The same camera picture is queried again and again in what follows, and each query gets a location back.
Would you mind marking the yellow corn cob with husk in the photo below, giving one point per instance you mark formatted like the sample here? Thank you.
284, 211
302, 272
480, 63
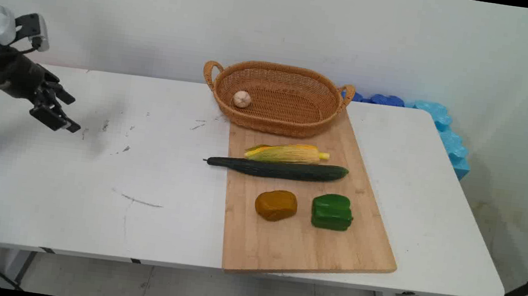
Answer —
286, 154

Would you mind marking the long dark green cucumber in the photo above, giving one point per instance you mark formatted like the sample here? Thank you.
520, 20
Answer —
276, 169

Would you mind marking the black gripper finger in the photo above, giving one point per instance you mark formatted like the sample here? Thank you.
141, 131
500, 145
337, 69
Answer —
52, 118
60, 93

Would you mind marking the woven wicker basket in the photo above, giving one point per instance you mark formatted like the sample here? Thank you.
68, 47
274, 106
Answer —
276, 107

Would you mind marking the wooden cutting board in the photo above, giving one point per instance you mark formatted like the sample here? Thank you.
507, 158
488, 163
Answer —
297, 245

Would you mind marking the white garlic bulb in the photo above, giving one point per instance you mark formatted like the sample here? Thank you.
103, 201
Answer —
242, 99

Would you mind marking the light blue foam piece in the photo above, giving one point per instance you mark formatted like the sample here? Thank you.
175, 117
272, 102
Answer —
451, 141

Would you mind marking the green bell pepper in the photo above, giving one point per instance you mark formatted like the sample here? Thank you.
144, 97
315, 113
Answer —
331, 212

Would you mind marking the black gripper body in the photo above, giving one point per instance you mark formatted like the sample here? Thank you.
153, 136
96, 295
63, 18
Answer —
16, 72

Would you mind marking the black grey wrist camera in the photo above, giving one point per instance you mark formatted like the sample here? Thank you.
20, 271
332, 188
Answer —
33, 27

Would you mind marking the brown potato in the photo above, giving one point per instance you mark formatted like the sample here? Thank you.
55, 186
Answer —
276, 206

